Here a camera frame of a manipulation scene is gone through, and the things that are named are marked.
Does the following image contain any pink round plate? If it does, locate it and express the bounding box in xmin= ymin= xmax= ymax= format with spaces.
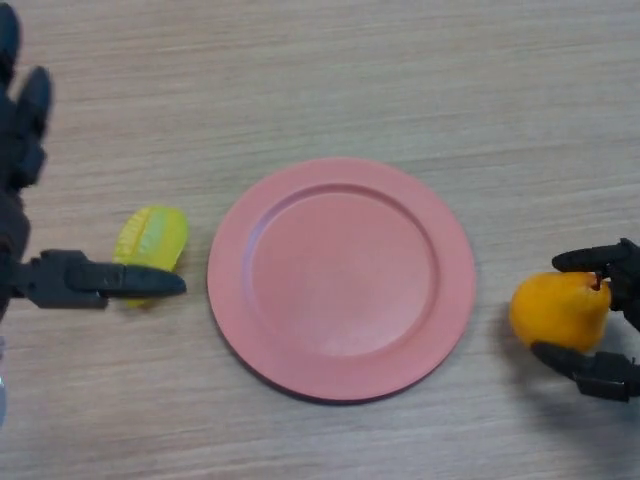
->
xmin=207 ymin=157 xmax=476 ymax=405

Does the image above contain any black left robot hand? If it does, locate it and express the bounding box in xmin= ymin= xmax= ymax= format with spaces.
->
xmin=0 ymin=0 xmax=188 ymax=321

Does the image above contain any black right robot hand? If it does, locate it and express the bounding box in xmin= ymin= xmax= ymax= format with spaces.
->
xmin=531 ymin=238 xmax=640 ymax=404

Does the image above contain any yellow-green starfruit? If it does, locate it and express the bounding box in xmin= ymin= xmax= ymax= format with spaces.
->
xmin=112 ymin=205 xmax=190 ymax=311

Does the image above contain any yellow pear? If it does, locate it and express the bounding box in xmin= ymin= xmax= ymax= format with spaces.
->
xmin=508 ymin=272 xmax=613 ymax=354

